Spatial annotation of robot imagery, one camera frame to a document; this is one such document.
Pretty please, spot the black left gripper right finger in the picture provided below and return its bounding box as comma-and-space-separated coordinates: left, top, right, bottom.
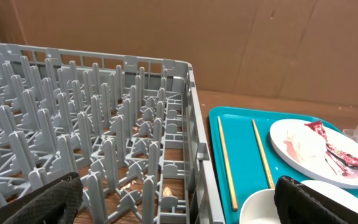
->
274, 175, 358, 224

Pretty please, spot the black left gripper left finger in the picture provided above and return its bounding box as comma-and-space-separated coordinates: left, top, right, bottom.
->
0, 172, 83, 224

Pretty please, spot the wooden chopstick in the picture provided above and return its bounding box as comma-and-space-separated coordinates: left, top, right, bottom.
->
252, 119, 275, 189
218, 116, 239, 212

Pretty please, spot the white cup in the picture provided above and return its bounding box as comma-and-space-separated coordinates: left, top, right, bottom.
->
239, 189, 280, 224

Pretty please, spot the small white plate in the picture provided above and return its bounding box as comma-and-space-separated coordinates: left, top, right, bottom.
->
301, 180, 358, 213

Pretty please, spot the large white plate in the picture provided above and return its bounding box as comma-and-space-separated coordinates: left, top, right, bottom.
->
270, 119, 358, 189

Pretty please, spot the white tissue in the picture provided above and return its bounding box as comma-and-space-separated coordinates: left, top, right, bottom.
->
284, 126, 326, 164

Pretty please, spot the red snack wrapper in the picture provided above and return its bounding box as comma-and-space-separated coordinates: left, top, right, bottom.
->
305, 121, 358, 177

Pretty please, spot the grey dishwasher rack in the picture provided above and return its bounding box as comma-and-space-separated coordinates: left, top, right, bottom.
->
0, 44, 225, 223

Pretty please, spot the teal plastic tray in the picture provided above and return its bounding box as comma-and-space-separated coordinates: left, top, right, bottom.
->
209, 107, 358, 223

